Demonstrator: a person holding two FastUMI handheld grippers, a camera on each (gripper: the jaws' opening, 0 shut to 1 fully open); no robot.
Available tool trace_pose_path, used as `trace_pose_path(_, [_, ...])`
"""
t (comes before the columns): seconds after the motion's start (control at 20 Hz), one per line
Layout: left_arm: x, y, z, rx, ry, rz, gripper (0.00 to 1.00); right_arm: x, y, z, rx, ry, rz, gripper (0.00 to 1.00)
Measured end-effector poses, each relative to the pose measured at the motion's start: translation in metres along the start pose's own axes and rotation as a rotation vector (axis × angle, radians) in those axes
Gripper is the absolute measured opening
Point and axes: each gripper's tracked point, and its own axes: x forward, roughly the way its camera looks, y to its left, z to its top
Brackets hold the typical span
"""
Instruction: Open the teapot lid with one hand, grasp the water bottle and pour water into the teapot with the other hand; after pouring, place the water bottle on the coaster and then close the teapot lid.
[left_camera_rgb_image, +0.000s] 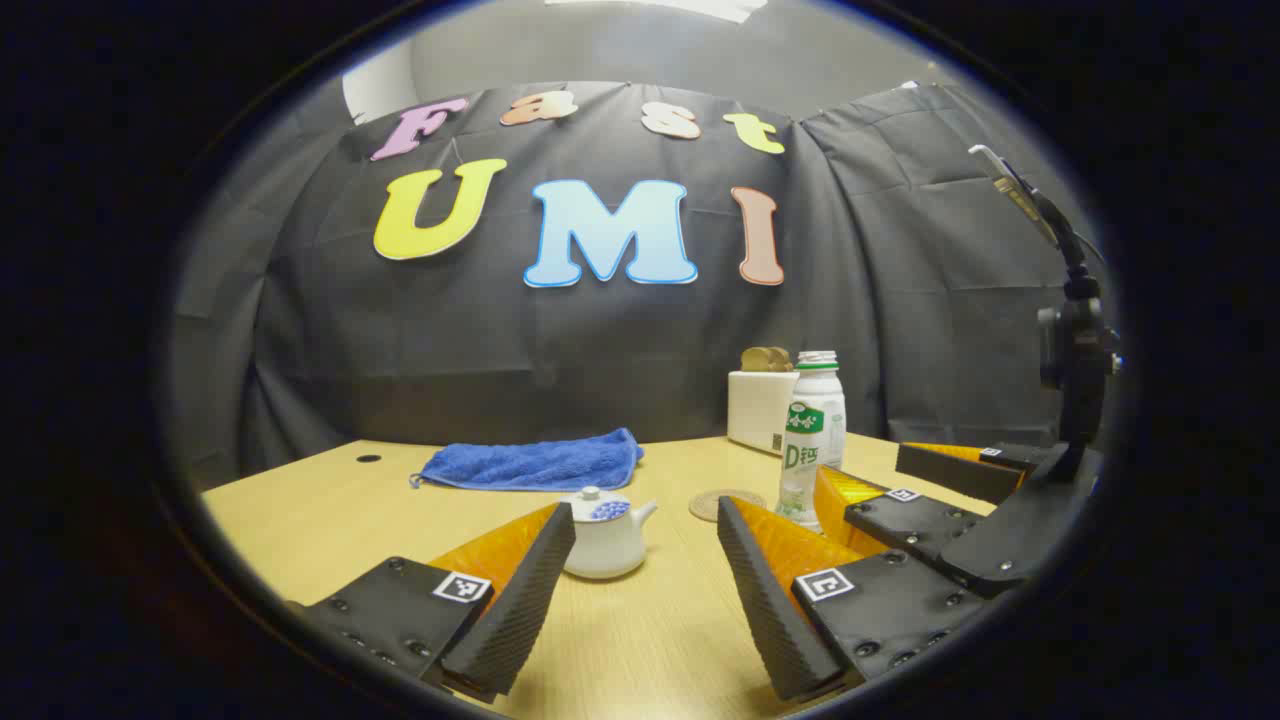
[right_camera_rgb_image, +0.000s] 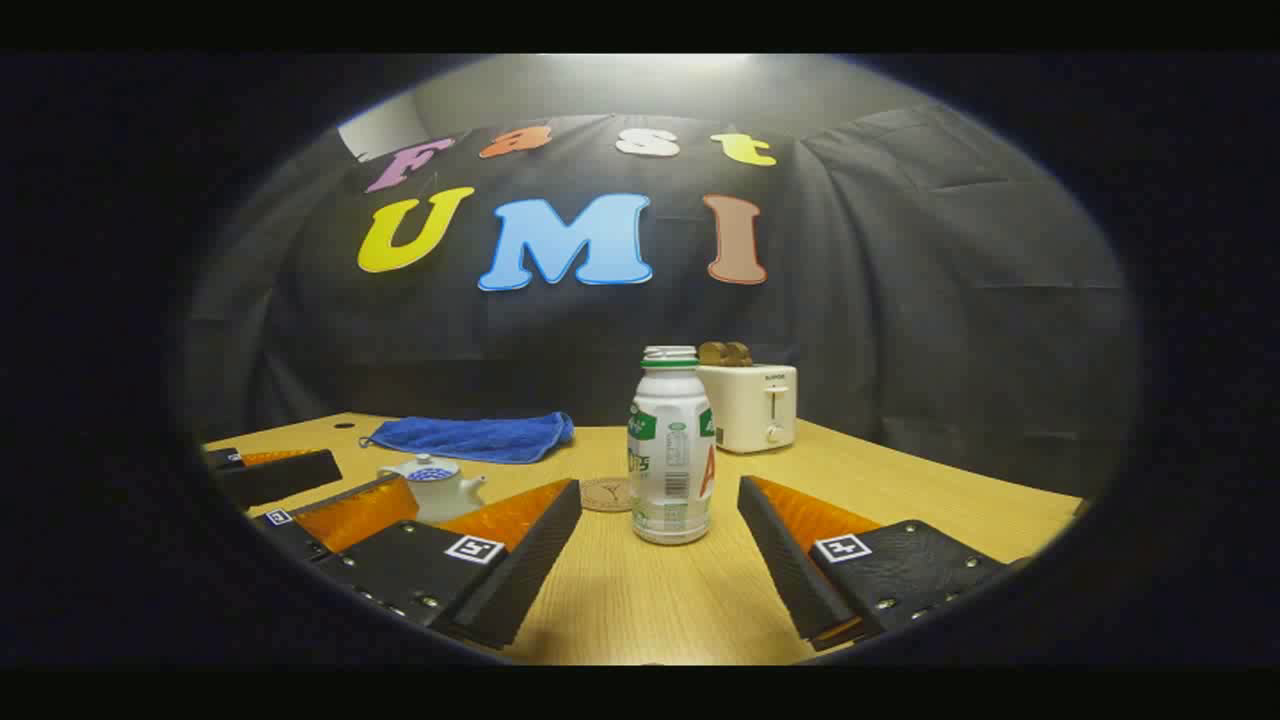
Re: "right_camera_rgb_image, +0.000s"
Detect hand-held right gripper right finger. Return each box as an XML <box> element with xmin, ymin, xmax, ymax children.
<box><xmin>737</xmin><ymin>475</ymin><xmax>1011</xmax><ymax>651</ymax></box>

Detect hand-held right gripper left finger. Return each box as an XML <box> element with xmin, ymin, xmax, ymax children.
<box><xmin>315</xmin><ymin>478</ymin><xmax>584</xmax><ymax>651</ymax></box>

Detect white ceramic teacup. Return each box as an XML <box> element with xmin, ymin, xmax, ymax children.
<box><xmin>378</xmin><ymin>465</ymin><xmax>488</xmax><ymax>524</ymax></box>

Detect round wooden coaster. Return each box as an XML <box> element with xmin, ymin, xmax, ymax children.
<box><xmin>578</xmin><ymin>478</ymin><xmax>633</xmax><ymax>513</ymax></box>

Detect white plastic water bottle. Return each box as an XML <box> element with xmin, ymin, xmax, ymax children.
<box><xmin>628</xmin><ymin>345</ymin><xmax>716</xmax><ymax>546</ymax></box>

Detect blue towel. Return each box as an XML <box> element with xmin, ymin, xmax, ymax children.
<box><xmin>360</xmin><ymin>411</ymin><xmax>576</xmax><ymax>465</ymax></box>

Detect white toaster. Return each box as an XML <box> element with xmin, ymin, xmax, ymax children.
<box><xmin>697</xmin><ymin>363</ymin><xmax>798</xmax><ymax>455</ymax></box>

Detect black backdrop cloth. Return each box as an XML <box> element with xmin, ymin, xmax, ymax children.
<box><xmin>185</xmin><ymin>100</ymin><xmax>1141</xmax><ymax>501</ymax></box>

